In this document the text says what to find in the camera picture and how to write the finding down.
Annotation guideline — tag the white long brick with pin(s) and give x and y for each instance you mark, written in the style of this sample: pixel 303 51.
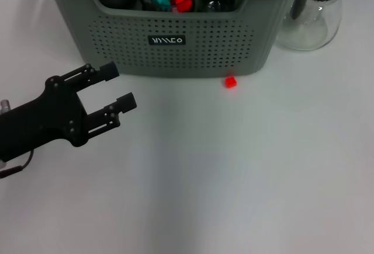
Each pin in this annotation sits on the white long brick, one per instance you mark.
pixel 174 10

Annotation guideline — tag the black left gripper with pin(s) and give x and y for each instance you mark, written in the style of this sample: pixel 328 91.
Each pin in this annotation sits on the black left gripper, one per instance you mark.
pixel 44 119

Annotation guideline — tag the red sloped brick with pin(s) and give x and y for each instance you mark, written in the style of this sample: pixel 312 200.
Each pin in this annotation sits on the red sloped brick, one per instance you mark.
pixel 185 5

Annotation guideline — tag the grey-green perforated storage bin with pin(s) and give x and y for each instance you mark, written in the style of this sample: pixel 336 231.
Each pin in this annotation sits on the grey-green perforated storage bin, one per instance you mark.
pixel 204 46

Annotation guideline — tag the glass carafe black lid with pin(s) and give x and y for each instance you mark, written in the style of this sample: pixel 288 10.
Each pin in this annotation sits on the glass carafe black lid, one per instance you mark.
pixel 312 23

